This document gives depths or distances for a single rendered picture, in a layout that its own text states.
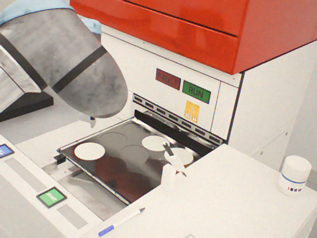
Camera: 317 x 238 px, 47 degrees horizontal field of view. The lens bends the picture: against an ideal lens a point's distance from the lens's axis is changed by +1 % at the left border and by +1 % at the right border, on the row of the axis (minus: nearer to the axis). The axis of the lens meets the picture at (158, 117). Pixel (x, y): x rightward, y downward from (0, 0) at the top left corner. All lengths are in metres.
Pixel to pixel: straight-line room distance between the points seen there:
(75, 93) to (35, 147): 0.84
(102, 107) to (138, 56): 0.80
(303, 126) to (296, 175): 1.75
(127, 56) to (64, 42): 0.87
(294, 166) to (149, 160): 0.46
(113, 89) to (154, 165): 0.62
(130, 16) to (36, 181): 0.65
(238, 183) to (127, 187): 0.33
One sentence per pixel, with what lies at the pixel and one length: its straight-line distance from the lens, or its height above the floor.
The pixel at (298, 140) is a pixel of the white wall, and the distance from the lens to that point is 2.87.
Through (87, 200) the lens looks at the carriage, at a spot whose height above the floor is 0.88.
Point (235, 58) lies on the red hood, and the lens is 1.09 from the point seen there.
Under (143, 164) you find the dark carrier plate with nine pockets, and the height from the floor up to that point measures 0.90.
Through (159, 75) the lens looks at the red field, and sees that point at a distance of 1.35.
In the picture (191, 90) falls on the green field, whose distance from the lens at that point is 1.27.
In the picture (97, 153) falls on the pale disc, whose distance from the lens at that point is 1.24.
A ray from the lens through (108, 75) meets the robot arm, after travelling 0.61.
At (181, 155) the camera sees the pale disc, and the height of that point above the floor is 0.90.
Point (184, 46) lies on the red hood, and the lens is 1.18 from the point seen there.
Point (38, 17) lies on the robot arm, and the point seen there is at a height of 1.46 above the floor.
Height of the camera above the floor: 1.62
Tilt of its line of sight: 29 degrees down
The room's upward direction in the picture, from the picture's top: 7 degrees clockwise
